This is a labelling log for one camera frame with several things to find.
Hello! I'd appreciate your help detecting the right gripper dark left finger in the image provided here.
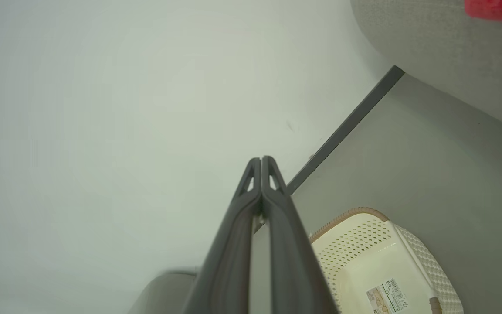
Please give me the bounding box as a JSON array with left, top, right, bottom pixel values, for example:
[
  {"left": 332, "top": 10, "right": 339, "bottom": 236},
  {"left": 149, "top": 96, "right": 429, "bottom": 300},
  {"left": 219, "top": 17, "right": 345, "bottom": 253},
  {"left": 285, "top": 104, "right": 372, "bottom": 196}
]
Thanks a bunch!
[{"left": 183, "top": 157, "right": 263, "bottom": 314}]

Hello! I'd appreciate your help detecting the cream perforated laundry basket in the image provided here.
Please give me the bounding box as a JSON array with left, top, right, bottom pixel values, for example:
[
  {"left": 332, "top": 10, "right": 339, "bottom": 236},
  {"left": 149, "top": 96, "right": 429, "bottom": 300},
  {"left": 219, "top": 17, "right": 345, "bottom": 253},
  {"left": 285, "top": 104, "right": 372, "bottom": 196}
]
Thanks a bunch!
[{"left": 309, "top": 207, "right": 465, "bottom": 314}]

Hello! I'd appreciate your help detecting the white basket label sticker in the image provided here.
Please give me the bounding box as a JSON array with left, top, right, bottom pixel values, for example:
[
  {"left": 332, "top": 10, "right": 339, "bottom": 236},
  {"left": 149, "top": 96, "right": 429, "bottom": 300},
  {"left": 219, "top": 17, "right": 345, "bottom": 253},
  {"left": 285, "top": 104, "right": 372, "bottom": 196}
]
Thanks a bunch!
[{"left": 366, "top": 278, "right": 410, "bottom": 314}]

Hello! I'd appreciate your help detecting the plain red garment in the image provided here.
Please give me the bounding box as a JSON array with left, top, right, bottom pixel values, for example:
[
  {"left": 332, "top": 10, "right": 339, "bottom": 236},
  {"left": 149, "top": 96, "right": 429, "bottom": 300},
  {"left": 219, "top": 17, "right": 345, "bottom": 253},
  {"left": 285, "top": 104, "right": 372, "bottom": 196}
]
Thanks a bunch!
[{"left": 464, "top": 0, "right": 502, "bottom": 21}]

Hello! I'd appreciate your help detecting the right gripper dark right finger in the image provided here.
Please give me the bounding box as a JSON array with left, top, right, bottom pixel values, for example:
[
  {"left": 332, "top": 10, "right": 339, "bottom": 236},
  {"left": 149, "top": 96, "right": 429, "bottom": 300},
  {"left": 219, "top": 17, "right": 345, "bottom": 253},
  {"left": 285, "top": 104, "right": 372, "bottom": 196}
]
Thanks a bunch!
[{"left": 261, "top": 155, "right": 339, "bottom": 314}]

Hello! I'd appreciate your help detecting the black wall baseboard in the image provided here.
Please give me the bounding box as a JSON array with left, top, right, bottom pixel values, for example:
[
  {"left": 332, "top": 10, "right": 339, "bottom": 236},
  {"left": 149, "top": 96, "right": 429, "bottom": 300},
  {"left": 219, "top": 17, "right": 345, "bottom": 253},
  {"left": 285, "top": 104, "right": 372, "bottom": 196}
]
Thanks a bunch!
[{"left": 253, "top": 65, "right": 406, "bottom": 234}]

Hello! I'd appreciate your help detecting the grey fabric sofa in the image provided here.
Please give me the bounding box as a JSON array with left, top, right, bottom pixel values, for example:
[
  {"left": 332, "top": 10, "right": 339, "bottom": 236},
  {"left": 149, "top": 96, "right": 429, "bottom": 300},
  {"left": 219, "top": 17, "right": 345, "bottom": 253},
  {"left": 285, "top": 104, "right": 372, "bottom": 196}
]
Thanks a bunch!
[{"left": 349, "top": 0, "right": 502, "bottom": 138}]

